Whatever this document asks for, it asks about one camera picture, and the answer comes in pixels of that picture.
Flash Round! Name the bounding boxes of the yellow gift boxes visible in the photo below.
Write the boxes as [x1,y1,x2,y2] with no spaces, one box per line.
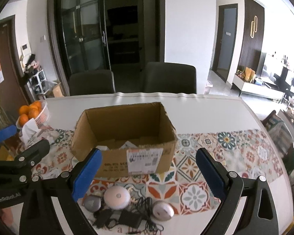
[245,67,256,82]

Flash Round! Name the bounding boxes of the black charger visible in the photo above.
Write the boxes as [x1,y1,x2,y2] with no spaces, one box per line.
[94,209,113,228]

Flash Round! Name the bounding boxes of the white fruit basket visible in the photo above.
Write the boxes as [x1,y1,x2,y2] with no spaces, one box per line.
[16,100,50,129]

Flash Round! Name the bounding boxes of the person's left forearm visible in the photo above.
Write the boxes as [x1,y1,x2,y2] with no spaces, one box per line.
[0,209,17,233]

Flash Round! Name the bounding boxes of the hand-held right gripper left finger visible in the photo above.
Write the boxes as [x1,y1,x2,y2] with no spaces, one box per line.
[19,148,103,235]

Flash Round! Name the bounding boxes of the black power adapter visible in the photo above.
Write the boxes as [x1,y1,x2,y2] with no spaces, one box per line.
[119,209,142,228]

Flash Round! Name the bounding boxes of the white shoe rack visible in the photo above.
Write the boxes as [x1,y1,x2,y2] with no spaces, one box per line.
[28,70,46,96]

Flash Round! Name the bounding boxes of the grey oval device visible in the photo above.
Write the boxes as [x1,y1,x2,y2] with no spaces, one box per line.
[152,201,175,219]

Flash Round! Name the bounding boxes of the white paper packet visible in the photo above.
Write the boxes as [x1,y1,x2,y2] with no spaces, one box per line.
[118,141,138,150]

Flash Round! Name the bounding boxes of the chair with printed cushion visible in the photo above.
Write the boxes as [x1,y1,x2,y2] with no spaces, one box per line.
[261,110,294,150]

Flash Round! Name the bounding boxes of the grey round device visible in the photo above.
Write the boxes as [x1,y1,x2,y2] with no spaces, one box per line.
[82,195,103,212]

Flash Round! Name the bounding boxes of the dark upholstered chair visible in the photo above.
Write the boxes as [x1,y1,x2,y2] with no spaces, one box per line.
[69,70,116,96]
[142,62,197,94]

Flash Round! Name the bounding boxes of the dark glass sliding door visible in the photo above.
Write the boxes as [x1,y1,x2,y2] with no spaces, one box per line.
[55,0,111,75]

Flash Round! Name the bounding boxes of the yellow woven placemat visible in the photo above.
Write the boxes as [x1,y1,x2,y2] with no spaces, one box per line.
[0,147,15,161]

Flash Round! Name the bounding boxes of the brown cardboard box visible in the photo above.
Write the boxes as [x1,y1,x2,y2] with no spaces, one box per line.
[71,102,179,178]

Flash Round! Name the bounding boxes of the small cardboard box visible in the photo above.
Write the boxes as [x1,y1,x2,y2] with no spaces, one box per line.
[51,82,65,98]

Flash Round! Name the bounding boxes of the gold wall ornament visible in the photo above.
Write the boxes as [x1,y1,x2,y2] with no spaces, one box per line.
[250,15,258,39]

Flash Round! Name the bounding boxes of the patterned floral table runner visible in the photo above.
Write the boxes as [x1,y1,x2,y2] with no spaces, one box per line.
[22,127,285,216]

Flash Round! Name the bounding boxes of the black cable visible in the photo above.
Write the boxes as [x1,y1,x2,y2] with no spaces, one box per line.
[127,197,164,232]

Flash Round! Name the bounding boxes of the brown wooden door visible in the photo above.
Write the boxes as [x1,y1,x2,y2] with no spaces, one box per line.
[0,15,30,125]

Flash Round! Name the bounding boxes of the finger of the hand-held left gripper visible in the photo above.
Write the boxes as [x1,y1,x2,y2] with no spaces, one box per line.
[0,139,51,177]
[0,124,17,152]

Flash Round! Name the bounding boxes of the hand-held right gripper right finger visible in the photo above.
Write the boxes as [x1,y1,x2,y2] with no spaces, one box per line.
[195,147,280,235]

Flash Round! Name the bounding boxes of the dark slatted wall panel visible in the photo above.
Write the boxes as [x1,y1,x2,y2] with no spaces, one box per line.
[238,0,265,71]

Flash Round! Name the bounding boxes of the white television cabinet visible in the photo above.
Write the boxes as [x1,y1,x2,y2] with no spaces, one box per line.
[231,73,285,103]

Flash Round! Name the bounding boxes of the round white night light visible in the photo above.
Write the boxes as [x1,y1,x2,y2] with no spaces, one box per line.
[103,185,131,210]

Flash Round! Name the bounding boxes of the grey interior door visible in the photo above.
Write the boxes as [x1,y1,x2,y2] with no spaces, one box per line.
[212,4,239,82]

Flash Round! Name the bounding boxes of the dark and pink bundle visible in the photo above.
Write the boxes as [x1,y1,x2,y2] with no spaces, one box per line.
[23,54,42,75]

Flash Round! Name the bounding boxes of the television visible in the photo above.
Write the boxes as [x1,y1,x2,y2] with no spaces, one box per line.
[258,51,285,79]

